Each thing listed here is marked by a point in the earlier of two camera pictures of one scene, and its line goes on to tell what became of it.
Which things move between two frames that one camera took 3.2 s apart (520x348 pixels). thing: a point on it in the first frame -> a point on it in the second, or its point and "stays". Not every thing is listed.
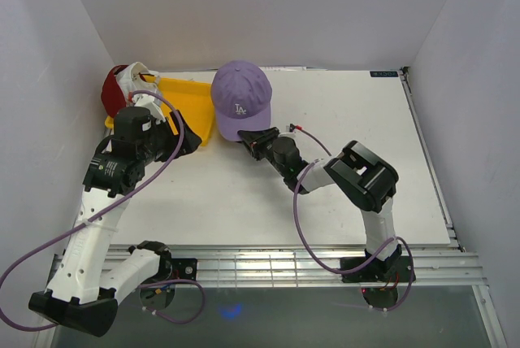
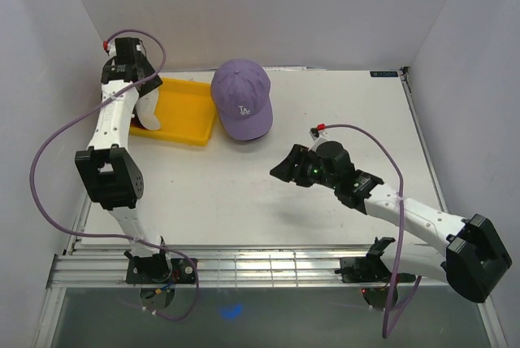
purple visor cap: (242, 95) stays
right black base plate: (397, 269) stays
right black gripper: (257, 141) -> (285, 170)
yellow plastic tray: (193, 102) stays
